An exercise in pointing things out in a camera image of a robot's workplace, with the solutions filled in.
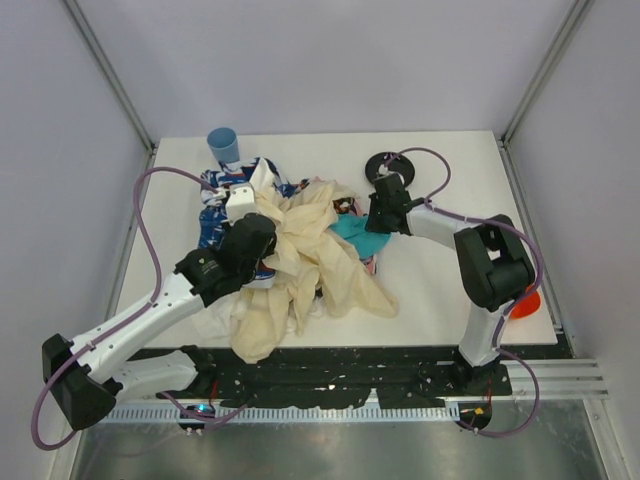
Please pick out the white slotted cable duct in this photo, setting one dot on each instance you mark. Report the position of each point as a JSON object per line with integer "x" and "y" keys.
{"x": 164, "y": 413}

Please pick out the blue plastic cup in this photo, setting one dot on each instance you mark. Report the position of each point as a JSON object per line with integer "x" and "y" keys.
{"x": 223, "y": 144}

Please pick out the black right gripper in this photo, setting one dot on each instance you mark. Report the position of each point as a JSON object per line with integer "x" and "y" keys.
{"x": 379, "y": 218}

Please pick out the orange plastic cup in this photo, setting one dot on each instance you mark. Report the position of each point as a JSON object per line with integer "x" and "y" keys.
{"x": 526, "y": 307}

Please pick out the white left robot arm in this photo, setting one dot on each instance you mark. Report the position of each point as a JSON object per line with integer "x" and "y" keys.
{"x": 93, "y": 372}

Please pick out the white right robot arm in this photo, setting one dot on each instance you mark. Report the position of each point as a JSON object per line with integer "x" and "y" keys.
{"x": 495, "y": 268}

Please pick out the blue white red patterned cloth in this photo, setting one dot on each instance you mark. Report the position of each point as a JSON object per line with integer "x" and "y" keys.
{"x": 260, "y": 172}

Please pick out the left aluminium frame post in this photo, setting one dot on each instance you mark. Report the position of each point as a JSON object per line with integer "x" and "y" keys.
{"x": 102, "y": 61}

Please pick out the black round plate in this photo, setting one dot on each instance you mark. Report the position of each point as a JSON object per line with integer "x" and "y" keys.
{"x": 404, "y": 171}

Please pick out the right aluminium frame post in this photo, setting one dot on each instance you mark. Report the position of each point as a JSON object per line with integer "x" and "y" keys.
{"x": 561, "y": 40}

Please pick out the cream cloth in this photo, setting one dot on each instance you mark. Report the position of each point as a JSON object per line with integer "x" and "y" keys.
{"x": 308, "y": 257}

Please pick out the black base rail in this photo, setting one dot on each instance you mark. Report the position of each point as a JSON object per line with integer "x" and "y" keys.
{"x": 328, "y": 378}

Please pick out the pink patterned cloth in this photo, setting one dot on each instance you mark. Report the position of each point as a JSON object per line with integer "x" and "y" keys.
{"x": 349, "y": 205}

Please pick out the aluminium frame post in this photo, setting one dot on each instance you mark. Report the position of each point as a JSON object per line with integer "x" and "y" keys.
{"x": 561, "y": 40}
{"x": 102, "y": 61}

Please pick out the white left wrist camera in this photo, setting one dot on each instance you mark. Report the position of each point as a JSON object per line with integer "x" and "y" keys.
{"x": 241, "y": 201}

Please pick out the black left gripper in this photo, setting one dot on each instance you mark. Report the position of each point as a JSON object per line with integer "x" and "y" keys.
{"x": 261, "y": 232}

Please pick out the teal cloth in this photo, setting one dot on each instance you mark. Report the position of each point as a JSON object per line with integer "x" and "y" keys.
{"x": 352, "y": 229}

